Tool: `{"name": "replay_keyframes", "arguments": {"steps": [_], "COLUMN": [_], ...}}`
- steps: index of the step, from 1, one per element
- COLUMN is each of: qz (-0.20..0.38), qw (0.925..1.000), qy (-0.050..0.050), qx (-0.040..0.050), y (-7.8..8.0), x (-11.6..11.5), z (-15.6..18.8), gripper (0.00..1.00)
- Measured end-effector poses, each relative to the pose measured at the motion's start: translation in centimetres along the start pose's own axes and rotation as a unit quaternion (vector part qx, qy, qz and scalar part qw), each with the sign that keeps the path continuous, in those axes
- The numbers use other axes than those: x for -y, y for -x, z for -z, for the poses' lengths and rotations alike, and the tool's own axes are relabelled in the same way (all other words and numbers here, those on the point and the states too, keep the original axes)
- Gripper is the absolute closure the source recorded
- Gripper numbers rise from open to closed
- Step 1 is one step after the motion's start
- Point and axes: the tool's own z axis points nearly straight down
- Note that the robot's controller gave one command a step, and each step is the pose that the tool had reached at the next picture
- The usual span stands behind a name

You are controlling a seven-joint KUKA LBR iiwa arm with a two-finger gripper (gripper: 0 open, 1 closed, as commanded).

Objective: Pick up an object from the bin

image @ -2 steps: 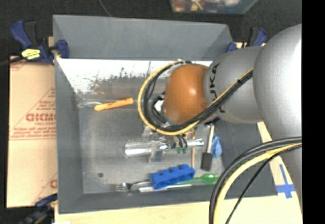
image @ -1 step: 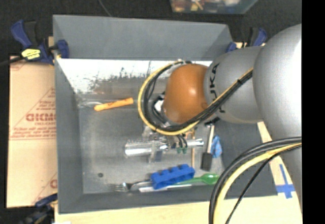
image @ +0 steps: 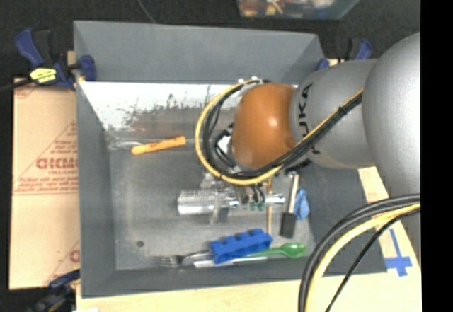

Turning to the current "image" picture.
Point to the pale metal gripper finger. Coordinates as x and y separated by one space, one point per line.
214 185
221 213

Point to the silver metal cylinder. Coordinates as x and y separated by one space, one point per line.
194 202

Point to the blue toy brick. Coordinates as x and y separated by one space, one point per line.
240 243

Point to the thin wooden stick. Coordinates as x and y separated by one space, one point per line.
269 218

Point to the silver metal knife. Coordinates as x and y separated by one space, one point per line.
230 262

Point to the small blue cloth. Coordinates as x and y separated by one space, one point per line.
302 206

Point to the orange stick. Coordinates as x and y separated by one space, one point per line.
159 145

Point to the silver metal fork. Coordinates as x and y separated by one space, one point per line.
170 260

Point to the green plastic spoon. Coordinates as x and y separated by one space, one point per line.
292 249

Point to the clear glass thing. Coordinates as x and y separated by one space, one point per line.
118 145

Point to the grey metal bin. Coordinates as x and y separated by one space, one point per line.
148 52

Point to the brown cardboard board red print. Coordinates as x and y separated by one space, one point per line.
42 204

